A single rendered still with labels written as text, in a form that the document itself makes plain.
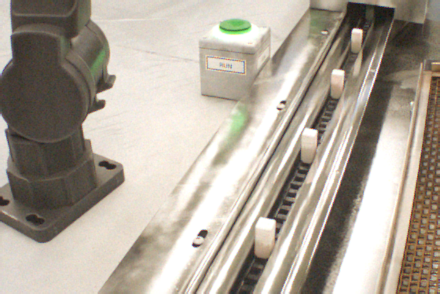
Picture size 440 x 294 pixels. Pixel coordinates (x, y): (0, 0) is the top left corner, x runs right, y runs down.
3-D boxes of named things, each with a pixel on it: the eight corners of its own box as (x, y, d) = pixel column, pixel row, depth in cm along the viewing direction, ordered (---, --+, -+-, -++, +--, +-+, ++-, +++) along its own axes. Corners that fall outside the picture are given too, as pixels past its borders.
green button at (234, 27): (225, 28, 73) (225, 16, 72) (256, 32, 72) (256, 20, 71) (214, 40, 70) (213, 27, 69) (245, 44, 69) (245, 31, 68)
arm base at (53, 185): (69, 154, 63) (-14, 212, 54) (57, 87, 58) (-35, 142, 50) (129, 178, 59) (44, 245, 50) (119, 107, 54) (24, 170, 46)
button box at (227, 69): (221, 93, 81) (218, 16, 75) (276, 101, 78) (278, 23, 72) (197, 122, 74) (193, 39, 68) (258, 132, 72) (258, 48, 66)
